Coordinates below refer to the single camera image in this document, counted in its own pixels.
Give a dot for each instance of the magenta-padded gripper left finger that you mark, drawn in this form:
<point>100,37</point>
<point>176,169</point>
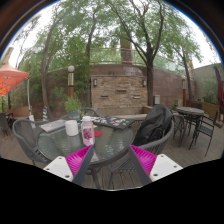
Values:
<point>77,160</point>

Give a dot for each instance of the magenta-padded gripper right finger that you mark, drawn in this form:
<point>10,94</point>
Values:
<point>145,159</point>

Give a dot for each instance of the pink juice bottle white cap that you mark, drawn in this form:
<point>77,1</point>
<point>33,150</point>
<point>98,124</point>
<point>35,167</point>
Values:
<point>88,133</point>

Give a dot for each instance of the white ceramic cup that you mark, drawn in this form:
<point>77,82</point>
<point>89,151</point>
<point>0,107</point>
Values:
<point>71,128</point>

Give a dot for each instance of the flat round red coaster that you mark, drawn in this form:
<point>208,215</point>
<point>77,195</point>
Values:
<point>98,133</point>

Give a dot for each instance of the black backpack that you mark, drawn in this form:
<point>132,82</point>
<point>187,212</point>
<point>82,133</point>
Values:
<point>153,125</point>

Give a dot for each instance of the silver laptop with stickers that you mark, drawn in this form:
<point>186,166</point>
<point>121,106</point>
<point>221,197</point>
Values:
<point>52,125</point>

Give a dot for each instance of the black laptop with stickers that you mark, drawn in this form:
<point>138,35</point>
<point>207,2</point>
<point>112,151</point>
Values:
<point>113,122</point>

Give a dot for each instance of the black metal patio chair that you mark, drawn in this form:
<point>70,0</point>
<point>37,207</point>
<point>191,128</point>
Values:
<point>179,121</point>
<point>205,129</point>

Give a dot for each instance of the potted green plant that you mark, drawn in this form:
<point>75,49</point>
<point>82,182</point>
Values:
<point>73,106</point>

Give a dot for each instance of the blue yellow striped cone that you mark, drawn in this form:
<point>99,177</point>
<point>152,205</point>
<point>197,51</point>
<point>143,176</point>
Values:
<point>45,114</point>

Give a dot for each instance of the round dark patio table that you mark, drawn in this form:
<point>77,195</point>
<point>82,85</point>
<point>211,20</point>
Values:
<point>190,111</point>

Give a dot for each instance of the dark-trunked large tree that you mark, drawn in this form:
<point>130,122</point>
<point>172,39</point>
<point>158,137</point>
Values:
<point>150,76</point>

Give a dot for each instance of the slender leaning tree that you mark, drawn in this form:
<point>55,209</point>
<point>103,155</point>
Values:
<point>44,73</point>

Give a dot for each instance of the closed dark red umbrella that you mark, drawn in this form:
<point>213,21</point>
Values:
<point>220,90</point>

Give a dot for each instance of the orange canopy tent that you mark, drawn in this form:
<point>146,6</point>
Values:
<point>11,78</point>

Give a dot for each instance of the grey wall utility box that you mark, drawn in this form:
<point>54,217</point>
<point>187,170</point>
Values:
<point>156,100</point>

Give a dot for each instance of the black wall lantern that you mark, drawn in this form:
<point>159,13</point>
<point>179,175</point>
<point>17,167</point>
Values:
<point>95,82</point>
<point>144,83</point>

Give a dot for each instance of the wooden lamp post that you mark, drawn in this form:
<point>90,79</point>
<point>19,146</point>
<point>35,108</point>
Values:
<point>184,93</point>

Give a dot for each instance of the globe-topped lamp post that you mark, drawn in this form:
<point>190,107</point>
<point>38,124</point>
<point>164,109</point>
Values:
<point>71,83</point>

